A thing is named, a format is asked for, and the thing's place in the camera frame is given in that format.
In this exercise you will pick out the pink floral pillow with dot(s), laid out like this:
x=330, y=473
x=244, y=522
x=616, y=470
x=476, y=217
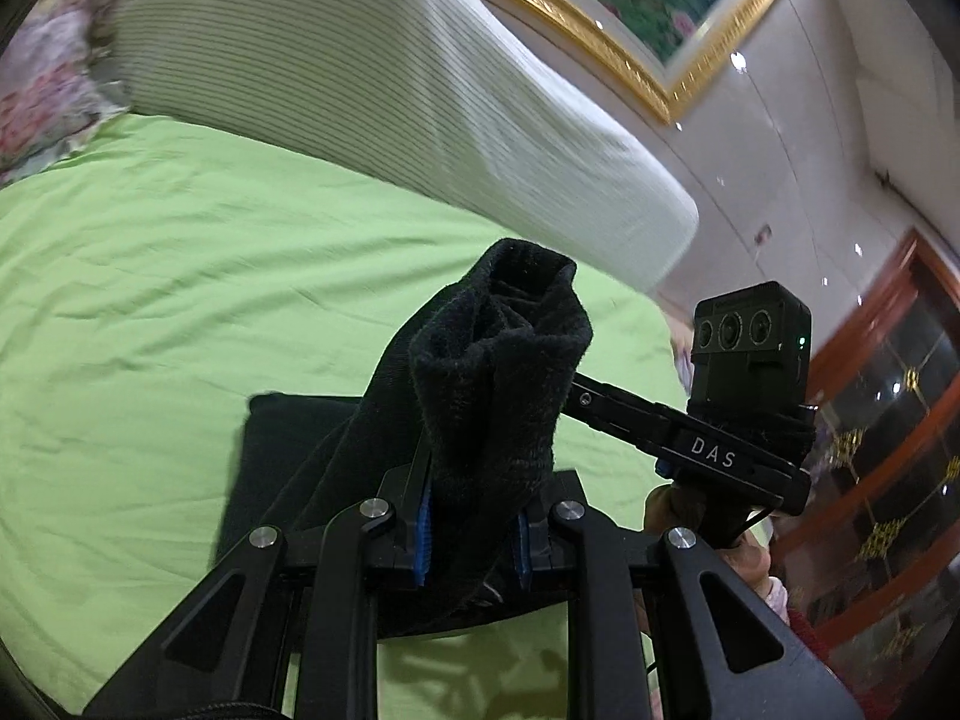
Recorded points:
x=45, y=90

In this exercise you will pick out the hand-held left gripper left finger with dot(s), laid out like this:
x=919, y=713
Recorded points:
x=424, y=532

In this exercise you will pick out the striped white headboard cover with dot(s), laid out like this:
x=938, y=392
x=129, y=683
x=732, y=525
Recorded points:
x=337, y=75

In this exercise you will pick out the black pants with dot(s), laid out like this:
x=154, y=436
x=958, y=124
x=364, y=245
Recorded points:
x=495, y=360

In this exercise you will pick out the person's right hand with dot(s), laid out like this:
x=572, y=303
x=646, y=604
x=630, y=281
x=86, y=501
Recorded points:
x=667, y=514

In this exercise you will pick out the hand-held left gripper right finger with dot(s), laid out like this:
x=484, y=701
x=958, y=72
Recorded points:
x=523, y=547

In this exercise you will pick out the dark wooden cabinet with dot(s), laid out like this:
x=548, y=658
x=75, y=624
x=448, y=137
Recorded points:
x=900, y=405

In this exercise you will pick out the green bed sheet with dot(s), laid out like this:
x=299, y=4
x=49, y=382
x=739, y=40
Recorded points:
x=187, y=277

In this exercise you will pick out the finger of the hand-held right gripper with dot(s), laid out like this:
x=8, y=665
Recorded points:
x=615, y=409

